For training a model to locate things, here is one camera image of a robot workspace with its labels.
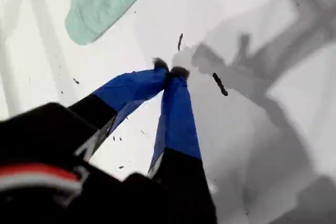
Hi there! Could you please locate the pale green T-shirt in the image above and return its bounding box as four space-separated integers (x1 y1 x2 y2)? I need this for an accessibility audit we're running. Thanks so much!
53 0 161 46

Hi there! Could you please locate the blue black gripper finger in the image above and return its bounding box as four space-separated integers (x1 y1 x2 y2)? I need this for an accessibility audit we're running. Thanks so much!
67 57 171 162
146 66 218 224

